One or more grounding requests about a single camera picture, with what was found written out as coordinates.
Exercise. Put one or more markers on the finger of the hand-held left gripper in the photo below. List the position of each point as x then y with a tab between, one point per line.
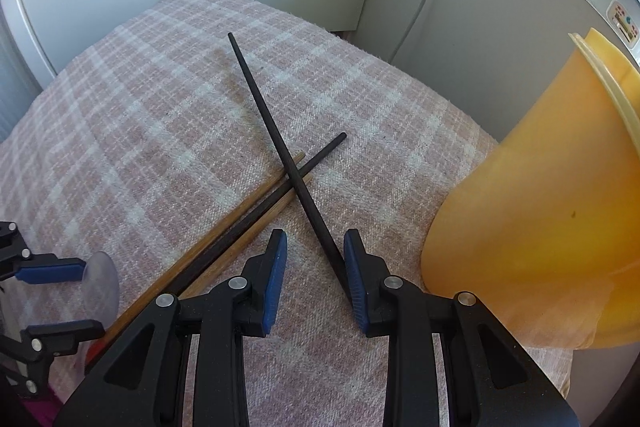
55	337
50	270

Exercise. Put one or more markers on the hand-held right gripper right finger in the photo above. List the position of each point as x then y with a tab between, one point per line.
355	277

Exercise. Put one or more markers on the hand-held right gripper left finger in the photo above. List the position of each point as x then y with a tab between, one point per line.
275	282

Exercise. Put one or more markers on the clear plastic disc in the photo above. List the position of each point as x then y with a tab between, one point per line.
102	282

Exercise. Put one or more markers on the wooden chopstick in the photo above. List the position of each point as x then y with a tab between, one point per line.
225	227
260	227

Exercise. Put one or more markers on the black chopstick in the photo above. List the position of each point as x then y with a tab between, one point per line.
320	154
270	127

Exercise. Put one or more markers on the yellow plastic cup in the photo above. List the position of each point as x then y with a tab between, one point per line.
525	207

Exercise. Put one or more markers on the pink plaid cloth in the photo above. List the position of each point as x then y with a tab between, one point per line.
150	107

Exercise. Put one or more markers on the white counter cabinet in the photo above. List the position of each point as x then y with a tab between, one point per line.
475	32

